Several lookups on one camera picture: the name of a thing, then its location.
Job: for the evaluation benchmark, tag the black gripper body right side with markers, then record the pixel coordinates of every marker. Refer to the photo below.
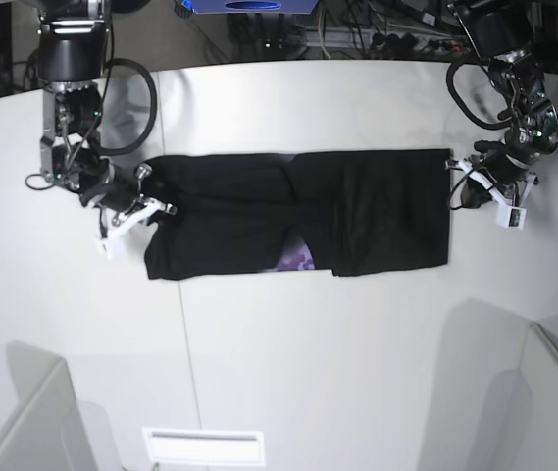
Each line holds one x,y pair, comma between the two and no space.
110,187

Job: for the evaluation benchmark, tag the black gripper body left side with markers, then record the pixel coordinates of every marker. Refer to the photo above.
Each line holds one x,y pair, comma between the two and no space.
504,164

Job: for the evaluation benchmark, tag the black T-shirt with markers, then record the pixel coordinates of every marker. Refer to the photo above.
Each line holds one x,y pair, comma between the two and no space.
357,212

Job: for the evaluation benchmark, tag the blue box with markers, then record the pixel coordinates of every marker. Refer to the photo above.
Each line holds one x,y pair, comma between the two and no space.
206,7

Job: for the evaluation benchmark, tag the white partition panel right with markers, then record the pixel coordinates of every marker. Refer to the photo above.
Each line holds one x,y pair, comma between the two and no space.
518,429

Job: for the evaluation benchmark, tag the white partition panel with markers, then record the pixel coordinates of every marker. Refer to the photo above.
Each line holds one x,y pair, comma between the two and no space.
518,429
45,430

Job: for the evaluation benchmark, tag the white table slot plate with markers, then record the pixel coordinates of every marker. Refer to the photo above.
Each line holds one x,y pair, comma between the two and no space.
205,447

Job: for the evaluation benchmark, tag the white partition panel left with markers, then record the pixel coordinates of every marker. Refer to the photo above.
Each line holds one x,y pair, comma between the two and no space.
45,430

